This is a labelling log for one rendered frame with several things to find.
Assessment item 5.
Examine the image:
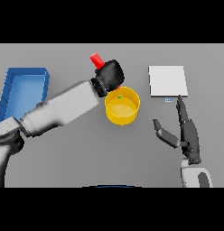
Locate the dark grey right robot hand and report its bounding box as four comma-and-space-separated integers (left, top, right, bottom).
152, 94, 202, 166

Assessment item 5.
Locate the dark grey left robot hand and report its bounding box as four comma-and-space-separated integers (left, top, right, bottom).
89, 59, 126, 98

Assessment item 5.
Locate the yellow bowl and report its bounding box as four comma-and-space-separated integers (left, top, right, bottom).
104, 86, 141, 126

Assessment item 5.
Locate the pale square measuring scale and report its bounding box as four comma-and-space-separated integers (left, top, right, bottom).
147, 65, 189, 103

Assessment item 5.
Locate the blue tray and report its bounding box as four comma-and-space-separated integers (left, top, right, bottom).
0, 67, 51, 125

